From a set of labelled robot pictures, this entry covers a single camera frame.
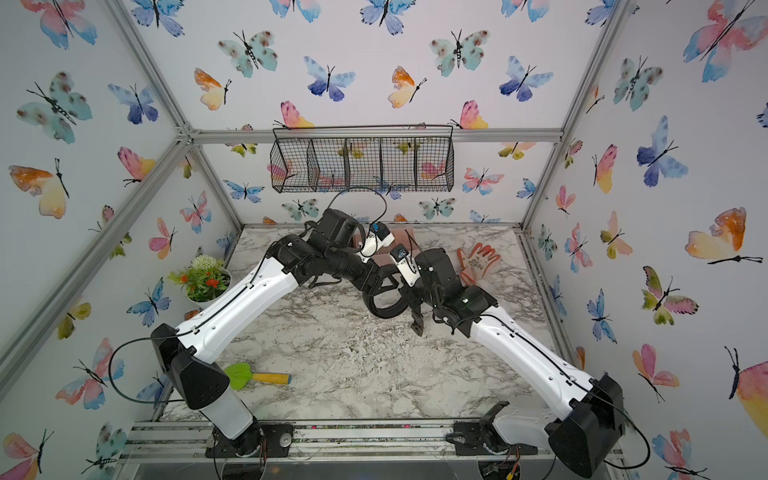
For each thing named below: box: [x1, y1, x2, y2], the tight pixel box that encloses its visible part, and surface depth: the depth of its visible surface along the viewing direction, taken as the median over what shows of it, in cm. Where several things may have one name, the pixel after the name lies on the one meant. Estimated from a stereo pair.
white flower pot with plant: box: [168, 254, 232, 306], surface depth 89 cm
